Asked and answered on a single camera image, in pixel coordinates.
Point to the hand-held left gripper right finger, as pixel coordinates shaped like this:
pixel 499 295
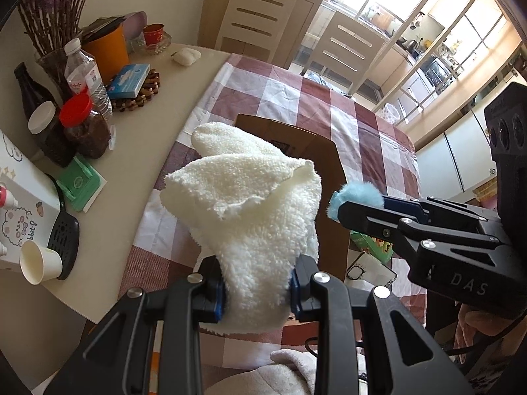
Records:
pixel 296 296

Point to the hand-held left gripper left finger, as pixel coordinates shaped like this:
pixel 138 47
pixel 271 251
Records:
pixel 216 296

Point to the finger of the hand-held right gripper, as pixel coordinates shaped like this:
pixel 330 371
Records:
pixel 362 216
pixel 407 205

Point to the blue pom-pom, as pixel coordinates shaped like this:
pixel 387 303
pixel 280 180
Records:
pixel 358 193

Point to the green printed box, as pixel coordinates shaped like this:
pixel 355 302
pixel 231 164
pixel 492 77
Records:
pixel 370 247

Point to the clear phone case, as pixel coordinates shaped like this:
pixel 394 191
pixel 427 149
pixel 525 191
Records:
pixel 370 271

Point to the cardboard box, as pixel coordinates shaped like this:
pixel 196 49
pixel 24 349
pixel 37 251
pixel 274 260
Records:
pixel 321 160

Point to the white fluffy towel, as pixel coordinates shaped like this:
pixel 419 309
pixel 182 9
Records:
pixel 247 197

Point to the white cartoon printed container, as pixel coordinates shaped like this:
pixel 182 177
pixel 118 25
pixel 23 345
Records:
pixel 20 197

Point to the orange container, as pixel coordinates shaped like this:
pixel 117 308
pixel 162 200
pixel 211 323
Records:
pixel 107 55

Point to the person's right hand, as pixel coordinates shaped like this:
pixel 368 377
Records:
pixel 473 329

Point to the white refrigerator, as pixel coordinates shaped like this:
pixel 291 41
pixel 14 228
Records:
pixel 453 152

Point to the white fleece jacket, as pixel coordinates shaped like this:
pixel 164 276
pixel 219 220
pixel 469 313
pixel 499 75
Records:
pixel 284 374

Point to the white perforated bin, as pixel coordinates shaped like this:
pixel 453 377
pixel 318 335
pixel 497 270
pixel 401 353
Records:
pixel 390 114

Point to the red white checkered tablecloth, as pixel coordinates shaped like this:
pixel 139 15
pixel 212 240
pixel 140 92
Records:
pixel 288 94

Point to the black slotted spatula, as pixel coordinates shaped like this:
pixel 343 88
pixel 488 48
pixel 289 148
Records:
pixel 64 238

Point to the white wooden chair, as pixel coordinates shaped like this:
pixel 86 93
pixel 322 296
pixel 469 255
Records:
pixel 255 20
pixel 346 49

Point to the white paper cup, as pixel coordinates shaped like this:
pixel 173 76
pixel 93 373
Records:
pixel 39 263

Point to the red lid jar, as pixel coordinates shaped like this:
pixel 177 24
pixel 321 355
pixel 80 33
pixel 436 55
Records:
pixel 88 131

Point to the wooden bead trivet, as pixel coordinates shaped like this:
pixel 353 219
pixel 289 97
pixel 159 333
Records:
pixel 152 88

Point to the white lid dark jar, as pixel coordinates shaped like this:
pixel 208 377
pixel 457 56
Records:
pixel 53 140

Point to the blue tissue pack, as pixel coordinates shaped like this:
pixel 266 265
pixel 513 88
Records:
pixel 129 80

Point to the small white plush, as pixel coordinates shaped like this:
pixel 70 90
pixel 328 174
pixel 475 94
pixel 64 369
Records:
pixel 185 56

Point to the glass dish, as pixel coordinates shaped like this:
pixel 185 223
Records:
pixel 162 45

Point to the clear water bottle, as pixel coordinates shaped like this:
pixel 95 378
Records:
pixel 84 74

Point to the red cup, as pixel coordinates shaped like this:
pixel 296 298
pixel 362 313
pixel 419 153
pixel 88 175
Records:
pixel 153 35

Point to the glass vase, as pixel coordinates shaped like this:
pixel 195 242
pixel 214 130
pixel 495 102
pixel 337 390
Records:
pixel 51 74

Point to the dark glass bottle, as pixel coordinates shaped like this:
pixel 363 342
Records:
pixel 31 90

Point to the pale pink pouch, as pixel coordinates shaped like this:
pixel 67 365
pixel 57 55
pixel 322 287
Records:
pixel 136 24

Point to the dark packet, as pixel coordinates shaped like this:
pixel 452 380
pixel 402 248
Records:
pixel 101 26

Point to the dried twigs bundle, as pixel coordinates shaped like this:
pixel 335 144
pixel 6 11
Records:
pixel 53 8

